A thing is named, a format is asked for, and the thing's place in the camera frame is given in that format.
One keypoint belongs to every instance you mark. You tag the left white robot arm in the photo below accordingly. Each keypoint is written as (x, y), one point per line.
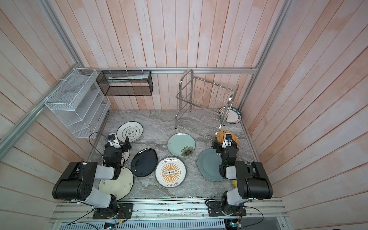
(80, 181)

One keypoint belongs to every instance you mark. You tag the grey green plain plate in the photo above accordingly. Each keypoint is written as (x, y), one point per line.
(208, 164)

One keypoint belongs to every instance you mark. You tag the white plate with lettered rim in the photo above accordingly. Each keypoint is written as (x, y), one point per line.
(233, 117)

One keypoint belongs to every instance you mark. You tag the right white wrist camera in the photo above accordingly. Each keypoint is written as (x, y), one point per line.
(227, 136)

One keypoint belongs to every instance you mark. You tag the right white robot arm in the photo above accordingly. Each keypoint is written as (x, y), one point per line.
(252, 180)

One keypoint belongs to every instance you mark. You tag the white mesh wall shelf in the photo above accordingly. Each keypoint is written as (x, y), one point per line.
(79, 105)

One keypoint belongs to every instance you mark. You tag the light green flower plate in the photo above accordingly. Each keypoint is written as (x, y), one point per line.
(181, 145)

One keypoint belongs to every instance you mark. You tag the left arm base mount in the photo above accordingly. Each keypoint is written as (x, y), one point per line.
(119, 211)

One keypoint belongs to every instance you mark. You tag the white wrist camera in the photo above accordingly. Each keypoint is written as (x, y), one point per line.
(111, 137)
(227, 136)

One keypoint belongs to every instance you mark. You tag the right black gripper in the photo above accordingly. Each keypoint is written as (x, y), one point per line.
(225, 146)

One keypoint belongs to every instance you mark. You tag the dark blue oval plate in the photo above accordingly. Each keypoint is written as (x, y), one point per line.
(144, 162)

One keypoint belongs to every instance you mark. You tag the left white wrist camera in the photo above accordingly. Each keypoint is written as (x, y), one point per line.
(111, 137)

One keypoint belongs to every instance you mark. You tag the black mesh wall basket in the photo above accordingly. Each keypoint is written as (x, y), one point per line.
(125, 83)

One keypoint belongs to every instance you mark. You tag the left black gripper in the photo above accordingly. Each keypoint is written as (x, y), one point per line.
(122, 146)

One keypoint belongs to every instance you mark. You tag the stainless steel dish rack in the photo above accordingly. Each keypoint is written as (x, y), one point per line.
(204, 106)

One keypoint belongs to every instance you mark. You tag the horizontal aluminium wall rail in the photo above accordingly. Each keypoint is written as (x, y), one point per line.
(216, 70)

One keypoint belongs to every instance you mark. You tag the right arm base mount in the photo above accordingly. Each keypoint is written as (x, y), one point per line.
(219, 209)

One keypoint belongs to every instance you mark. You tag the white plate with black emblem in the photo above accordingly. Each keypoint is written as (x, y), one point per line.
(133, 130)

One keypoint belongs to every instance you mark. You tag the aluminium front rail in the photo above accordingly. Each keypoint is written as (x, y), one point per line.
(169, 208)

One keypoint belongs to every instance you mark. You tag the cream floral plate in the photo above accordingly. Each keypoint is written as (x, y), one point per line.
(120, 187)

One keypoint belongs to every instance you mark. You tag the orange woven plate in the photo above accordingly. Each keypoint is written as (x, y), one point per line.
(220, 137)

